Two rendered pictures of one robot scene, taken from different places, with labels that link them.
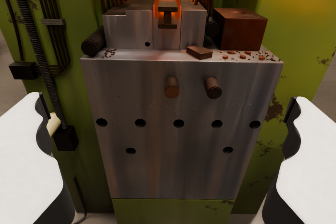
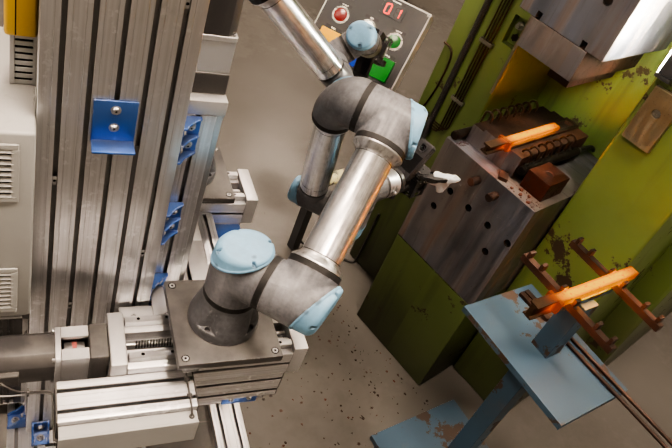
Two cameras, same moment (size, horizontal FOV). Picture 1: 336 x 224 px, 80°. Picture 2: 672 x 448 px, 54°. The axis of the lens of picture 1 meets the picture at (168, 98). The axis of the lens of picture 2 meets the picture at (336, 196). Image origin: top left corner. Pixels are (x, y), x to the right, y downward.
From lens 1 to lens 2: 1.76 m
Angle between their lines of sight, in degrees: 31
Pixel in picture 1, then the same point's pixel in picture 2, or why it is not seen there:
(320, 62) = (614, 263)
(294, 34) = (600, 222)
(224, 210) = (458, 313)
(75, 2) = (477, 99)
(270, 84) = (523, 219)
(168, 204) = (426, 271)
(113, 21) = (477, 130)
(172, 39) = (498, 160)
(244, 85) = (510, 210)
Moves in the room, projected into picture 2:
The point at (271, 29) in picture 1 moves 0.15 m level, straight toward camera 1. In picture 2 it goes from (585, 206) to (546, 202)
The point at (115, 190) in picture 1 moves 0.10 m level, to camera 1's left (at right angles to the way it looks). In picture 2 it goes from (405, 228) to (387, 210)
